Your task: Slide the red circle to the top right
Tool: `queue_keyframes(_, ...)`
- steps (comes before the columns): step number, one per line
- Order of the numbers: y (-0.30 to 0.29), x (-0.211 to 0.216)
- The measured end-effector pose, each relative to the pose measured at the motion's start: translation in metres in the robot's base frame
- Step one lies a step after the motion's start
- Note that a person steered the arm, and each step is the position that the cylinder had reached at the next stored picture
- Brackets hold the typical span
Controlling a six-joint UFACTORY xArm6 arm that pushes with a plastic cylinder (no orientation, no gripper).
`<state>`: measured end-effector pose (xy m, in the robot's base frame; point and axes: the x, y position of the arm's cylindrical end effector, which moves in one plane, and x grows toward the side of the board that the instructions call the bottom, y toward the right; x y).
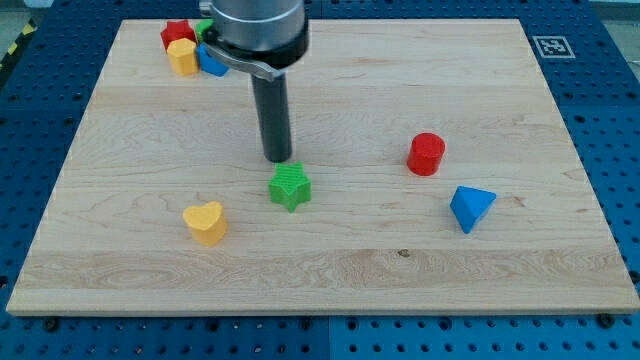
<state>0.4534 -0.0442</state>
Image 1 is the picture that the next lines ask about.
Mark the red cylinder block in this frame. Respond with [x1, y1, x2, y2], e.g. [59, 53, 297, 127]
[407, 133, 446, 176]

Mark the green star block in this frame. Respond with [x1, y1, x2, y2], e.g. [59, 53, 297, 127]
[268, 162, 312, 213]

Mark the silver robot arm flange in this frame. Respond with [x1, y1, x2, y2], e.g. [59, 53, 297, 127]
[199, 0, 309, 82]

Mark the blue triangle block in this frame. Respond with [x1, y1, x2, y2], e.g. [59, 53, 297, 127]
[450, 186, 497, 234]

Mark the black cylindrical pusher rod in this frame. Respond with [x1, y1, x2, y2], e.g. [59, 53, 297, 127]
[251, 75, 292, 163]

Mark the white fiducial marker tag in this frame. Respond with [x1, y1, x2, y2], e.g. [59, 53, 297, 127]
[532, 35, 575, 59]

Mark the yellow heart block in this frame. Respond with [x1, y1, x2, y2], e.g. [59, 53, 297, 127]
[182, 201, 228, 247]

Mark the yellow hexagon block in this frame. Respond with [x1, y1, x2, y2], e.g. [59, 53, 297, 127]
[167, 38, 200, 76]

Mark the wooden board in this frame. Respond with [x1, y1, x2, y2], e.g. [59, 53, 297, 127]
[7, 19, 639, 317]

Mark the red star block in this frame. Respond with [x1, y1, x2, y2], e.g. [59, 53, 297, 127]
[160, 20, 198, 50]

